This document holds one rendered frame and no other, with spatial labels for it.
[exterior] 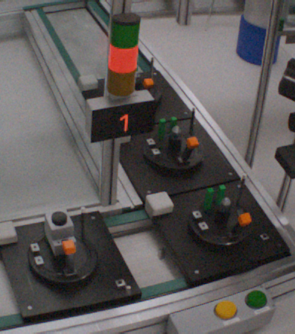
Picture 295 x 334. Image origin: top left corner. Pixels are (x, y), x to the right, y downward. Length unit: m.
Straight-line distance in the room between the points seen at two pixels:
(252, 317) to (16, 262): 0.48
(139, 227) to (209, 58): 0.90
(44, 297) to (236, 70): 1.18
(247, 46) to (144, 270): 1.06
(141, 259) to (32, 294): 0.27
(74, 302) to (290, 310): 0.48
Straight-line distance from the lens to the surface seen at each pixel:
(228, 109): 1.84
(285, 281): 1.28
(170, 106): 1.61
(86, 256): 1.18
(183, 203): 1.34
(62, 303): 1.13
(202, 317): 1.14
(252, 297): 1.18
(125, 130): 1.15
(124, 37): 1.05
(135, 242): 1.32
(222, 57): 2.12
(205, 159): 1.46
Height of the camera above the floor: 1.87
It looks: 39 degrees down
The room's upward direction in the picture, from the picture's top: 6 degrees clockwise
